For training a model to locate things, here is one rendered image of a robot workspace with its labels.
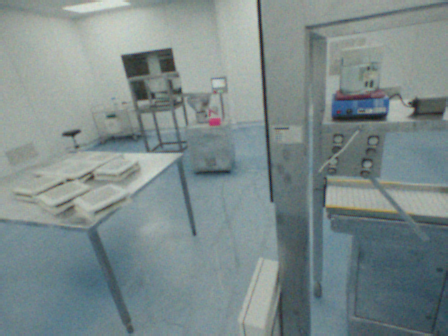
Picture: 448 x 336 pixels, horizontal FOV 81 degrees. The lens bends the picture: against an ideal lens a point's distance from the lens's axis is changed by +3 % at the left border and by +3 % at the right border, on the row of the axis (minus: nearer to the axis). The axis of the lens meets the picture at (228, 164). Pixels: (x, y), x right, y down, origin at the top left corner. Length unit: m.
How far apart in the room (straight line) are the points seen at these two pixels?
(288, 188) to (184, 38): 6.25
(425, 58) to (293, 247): 6.59
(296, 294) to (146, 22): 6.68
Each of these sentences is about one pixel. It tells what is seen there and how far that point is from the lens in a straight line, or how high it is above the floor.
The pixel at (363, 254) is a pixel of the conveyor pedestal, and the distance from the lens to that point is 1.52.
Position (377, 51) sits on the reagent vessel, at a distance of 1.16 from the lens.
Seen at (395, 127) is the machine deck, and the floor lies 1.31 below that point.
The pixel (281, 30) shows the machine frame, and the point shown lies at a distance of 0.42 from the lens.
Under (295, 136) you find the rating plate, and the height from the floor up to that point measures 1.49.
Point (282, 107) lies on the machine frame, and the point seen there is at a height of 1.54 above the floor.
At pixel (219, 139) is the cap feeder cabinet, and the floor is 0.56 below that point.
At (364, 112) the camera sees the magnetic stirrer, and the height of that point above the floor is 1.36.
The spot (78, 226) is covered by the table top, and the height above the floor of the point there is 0.88.
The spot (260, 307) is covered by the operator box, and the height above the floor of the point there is 1.17.
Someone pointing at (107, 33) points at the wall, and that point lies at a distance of 7.41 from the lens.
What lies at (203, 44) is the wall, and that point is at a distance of 6.49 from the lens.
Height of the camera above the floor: 1.62
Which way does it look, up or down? 22 degrees down
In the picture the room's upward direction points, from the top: 8 degrees counter-clockwise
